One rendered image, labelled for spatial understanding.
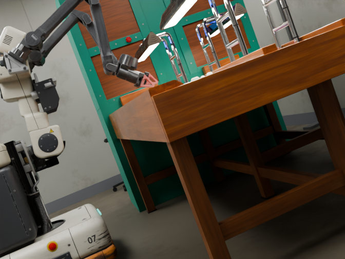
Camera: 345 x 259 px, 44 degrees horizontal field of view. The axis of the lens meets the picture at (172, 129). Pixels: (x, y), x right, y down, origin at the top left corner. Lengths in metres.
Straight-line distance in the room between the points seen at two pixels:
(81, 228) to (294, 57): 1.34
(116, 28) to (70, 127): 1.96
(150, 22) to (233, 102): 1.99
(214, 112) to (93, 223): 1.08
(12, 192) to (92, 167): 2.80
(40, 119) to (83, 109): 2.61
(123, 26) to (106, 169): 2.17
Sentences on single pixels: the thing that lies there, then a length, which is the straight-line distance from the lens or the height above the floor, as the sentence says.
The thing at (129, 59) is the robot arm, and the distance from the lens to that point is 2.27.
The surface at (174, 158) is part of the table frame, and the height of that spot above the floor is 0.52.
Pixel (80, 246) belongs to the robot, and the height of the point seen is 0.18.
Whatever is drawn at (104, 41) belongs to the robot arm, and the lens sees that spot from 2.29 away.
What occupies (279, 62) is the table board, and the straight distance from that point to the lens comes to 1.50.
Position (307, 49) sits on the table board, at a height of 0.71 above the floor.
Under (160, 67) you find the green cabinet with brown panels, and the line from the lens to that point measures 3.25.
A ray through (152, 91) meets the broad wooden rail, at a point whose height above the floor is 0.75.
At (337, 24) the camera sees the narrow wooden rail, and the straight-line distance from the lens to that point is 1.70.
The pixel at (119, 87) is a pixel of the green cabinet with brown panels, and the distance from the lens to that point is 3.20.
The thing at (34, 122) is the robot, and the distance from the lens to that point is 2.39.
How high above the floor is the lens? 0.70
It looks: 4 degrees down
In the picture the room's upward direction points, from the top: 21 degrees counter-clockwise
